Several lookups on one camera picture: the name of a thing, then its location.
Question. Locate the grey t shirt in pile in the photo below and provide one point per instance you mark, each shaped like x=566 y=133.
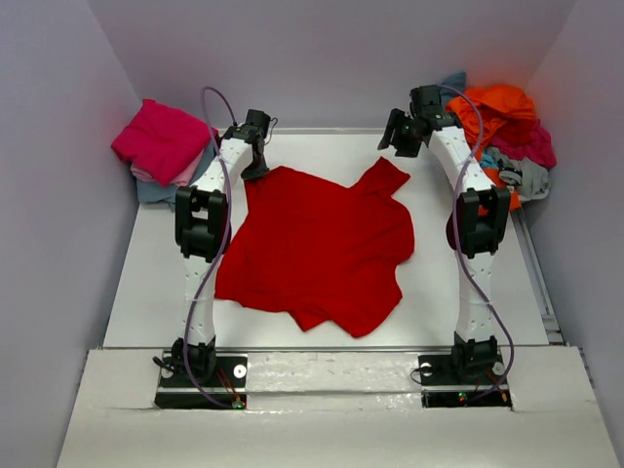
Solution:
x=524 y=177

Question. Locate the orange t shirt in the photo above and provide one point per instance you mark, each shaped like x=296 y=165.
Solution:
x=502 y=110

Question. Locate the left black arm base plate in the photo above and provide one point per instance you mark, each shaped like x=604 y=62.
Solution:
x=225 y=389

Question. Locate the white laundry basket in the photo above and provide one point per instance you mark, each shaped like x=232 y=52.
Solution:
x=521 y=199

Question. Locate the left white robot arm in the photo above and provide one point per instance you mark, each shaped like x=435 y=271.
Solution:
x=202 y=232

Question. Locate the magenta t shirt in pile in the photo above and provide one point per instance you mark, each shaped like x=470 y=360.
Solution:
x=539 y=148

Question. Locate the light blue t shirt in pile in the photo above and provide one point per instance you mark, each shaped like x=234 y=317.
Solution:
x=488 y=162

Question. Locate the teal-grey t shirt in pile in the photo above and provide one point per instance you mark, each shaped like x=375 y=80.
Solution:
x=454 y=83

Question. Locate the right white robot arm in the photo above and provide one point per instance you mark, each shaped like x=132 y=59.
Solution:
x=475 y=229

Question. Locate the red t shirt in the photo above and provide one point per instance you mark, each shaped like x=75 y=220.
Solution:
x=320 y=251

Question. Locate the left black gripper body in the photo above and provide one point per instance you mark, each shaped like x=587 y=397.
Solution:
x=256 y=159

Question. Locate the magenta folded t shirt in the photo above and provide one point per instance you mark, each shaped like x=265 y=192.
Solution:
x=158 y=129

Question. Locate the pink folded t shirt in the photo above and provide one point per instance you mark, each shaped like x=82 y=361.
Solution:
x=170 y=168

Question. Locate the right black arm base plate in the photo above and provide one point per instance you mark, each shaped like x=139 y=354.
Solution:
x=444 y=387

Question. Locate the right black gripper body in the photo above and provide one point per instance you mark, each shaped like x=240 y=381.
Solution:
x=402 y=132

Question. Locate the grey-blue folded t shirt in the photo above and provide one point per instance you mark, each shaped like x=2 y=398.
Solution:
x=151 y=192

